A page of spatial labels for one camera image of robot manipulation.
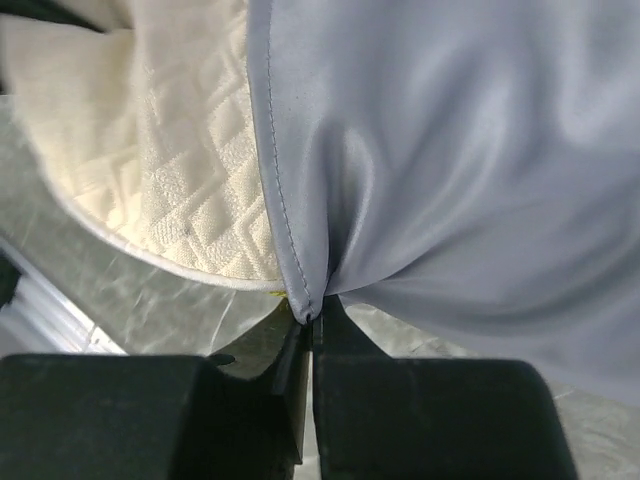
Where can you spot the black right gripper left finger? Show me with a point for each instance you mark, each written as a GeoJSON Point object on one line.
{"type": "Point", "coordinates": [224, 416]}

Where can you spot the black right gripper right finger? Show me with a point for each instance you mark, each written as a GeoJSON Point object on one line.
{"type": "Point", "coordinates": [380, 417]}

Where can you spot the grey pillowcase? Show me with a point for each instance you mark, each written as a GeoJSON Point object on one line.
{"type": "Point", "coordinates": [469, 167]}

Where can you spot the cream quilted pillow yellow edge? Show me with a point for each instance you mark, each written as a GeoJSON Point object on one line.
{"type": "Point", "coordinates": [141, 122]}

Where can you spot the aluminium front rail frame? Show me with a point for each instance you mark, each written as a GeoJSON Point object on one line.
{"type": "Point", "coordinates": [47, 320]}

